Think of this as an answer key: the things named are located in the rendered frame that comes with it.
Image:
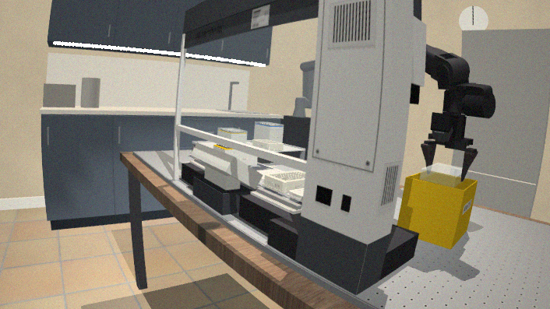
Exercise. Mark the yellow open-top bin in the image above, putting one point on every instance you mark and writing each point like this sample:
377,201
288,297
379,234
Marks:
440,214

